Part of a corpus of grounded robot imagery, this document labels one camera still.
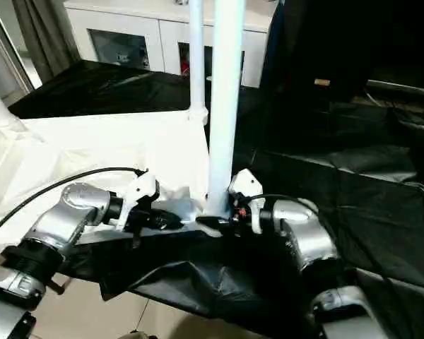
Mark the white plastic table top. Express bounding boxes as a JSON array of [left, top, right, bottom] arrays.
[[0, 107, 235, 258]]

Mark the black table mat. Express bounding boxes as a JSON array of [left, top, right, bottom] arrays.
[[5, 59, 424, 339]]

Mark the white glass-door cabinet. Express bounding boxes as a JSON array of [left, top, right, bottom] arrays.
[[63, 0, 278, 90]]

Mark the grey curtain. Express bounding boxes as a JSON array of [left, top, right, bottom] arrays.
[[12, 0, 81, 85]]

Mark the black low side table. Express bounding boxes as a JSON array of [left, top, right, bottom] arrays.
[[365, 79, 424, 105]]

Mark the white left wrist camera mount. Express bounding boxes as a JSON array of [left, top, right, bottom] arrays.
[[116, 172, 161, 233]]

